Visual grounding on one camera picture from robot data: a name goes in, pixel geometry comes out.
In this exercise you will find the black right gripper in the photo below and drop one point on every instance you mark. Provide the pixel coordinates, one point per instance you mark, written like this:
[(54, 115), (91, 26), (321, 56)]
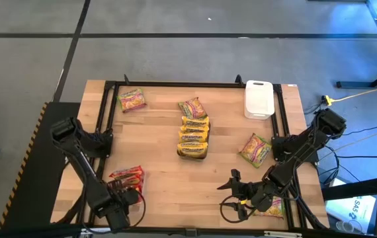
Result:
[(258, 195)]

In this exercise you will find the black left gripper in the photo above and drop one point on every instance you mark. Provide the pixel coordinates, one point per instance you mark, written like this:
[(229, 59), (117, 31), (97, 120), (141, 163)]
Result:
[(119, 200)]

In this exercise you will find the red beef ramen pack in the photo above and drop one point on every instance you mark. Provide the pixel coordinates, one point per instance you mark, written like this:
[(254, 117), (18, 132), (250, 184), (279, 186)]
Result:
[(135, 185), (125, 172)]

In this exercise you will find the red snack packet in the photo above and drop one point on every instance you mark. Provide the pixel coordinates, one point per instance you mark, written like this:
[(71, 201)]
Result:
[(142, 195)]

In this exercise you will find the green lime shrimp ramen pack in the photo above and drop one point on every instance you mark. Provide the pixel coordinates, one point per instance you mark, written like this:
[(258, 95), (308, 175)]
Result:
[(255, 150), (131, 100), (276, 208)]

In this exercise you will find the grey plastic bin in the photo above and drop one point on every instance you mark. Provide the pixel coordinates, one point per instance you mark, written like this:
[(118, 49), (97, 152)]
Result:
[(192, 157)]

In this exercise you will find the yellow Maruchan ramen pack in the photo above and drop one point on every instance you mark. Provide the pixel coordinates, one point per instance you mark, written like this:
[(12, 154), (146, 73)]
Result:
[(193, 137), (194, 129), (192, 149), (195, 121)]

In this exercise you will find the red ramen packet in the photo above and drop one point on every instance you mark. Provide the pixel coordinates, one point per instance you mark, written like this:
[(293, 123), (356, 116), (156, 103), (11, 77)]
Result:
[(192, 107)]

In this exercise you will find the white plastic bin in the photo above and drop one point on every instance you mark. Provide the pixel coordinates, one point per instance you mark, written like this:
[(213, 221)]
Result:
[(259, 99)]

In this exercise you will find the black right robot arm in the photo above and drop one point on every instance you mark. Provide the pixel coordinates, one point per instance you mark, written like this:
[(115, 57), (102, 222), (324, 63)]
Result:
[(307, 145)]

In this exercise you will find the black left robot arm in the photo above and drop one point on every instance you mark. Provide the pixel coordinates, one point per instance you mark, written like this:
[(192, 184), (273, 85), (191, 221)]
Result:
[(82, 165)]

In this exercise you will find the black hazard-striped platform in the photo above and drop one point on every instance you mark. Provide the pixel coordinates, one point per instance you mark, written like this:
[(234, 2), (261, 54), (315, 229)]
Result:
[(36, 165)]

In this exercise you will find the clear plastic cup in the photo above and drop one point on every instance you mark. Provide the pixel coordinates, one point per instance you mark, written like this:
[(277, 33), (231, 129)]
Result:
[(345, 226)]

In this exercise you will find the white and blue packet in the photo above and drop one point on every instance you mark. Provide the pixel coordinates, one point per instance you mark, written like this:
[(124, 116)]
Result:
[(350, 210)]

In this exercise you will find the black desk beam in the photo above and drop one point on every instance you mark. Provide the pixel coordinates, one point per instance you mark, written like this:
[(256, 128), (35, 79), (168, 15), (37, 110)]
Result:
[(360, 186)]

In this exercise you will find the yellow power plug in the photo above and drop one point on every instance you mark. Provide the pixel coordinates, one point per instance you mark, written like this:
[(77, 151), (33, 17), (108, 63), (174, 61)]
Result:
[(327, 100)]

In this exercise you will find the black table frame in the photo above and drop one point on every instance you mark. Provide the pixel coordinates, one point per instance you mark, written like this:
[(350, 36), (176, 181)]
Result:
[(175, 84)]

